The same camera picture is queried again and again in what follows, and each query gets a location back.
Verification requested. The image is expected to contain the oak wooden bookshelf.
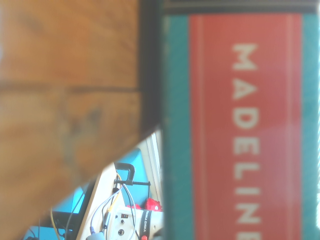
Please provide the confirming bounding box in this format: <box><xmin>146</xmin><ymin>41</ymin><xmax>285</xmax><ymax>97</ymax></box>
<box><xmin>0</xmin><ymin>0</ymin><xmax>163</xmax><ymax>240</ymax></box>

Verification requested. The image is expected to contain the black C-clamp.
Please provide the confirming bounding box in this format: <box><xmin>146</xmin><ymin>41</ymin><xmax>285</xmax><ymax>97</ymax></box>
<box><xmin>113</xmin><ymin>162</ymin><xmax>152</xmax><ymax>194</ymax></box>

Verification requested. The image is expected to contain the light blue cloth cover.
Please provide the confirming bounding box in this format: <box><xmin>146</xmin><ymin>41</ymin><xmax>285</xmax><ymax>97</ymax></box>
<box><xmin>23</xmin><ymin>147</ymin><xmax>149</xmax><ymax>240</ymax></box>

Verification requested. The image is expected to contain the light plywood board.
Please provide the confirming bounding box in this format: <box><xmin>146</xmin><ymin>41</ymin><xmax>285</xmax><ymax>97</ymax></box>
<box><xmin>75</xmin><ymin>161</ymin><xmax>126</xmax><ymax>240</ymax></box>

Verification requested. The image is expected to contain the teal book with red label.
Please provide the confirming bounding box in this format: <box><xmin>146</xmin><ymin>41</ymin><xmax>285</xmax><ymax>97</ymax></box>
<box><xmin>161</xmin><ymin>12</ymin><xmax>320</xmax><ymax>240</ymax></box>

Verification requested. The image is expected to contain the light grey cable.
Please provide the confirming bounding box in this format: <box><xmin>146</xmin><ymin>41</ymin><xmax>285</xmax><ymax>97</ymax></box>
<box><xmin>88</xmin><ymin>184</ymin><xmax>141</xmax><ymax>240</ymax></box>

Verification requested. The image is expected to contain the yellow cable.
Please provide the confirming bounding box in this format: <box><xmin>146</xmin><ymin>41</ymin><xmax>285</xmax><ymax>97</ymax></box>
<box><xmin>50</xmin><ymin>174</ymin><xmax>123</xmax><ymax>240</ymax></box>

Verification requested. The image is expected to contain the red knob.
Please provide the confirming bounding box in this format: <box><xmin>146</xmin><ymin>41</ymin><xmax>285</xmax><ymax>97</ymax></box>
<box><xmin>126</xmin><ymin>197</ymin><xmax>163</xmax><ymax>213</ymax></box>

